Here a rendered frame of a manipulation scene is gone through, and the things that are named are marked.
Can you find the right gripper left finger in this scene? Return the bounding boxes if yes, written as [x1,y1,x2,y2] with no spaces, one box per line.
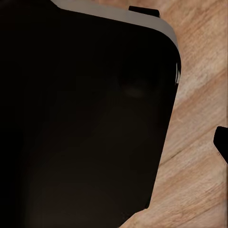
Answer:
[0,126,24,183]

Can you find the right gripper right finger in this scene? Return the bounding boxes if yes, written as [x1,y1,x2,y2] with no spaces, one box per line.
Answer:
[213,126,228,163]

